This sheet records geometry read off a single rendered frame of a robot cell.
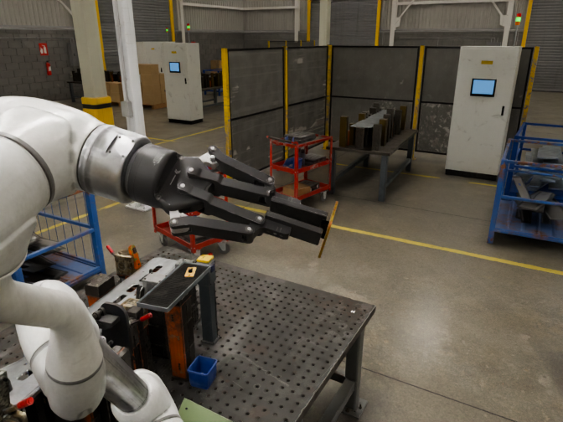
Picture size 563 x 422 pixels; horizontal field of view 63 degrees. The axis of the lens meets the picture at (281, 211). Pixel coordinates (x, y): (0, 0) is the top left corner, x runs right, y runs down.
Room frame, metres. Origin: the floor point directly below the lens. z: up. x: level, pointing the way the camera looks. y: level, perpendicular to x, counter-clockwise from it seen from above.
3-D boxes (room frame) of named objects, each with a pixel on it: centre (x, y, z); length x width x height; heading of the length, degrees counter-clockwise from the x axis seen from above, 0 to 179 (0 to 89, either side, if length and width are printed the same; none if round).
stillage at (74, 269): (3.67, 2.32, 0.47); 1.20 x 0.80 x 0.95; 61
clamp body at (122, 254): (2.18, 0.82, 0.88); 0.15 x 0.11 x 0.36; 72
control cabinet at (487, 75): (7.31, -3.16, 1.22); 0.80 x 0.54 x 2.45; 60
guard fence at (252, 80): (7.77, -0.08, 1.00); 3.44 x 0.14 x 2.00; 150
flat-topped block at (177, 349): (1.68, 0.44, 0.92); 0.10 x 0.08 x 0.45; 162
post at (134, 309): (1.59, 0.59, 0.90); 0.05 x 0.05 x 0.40; 72
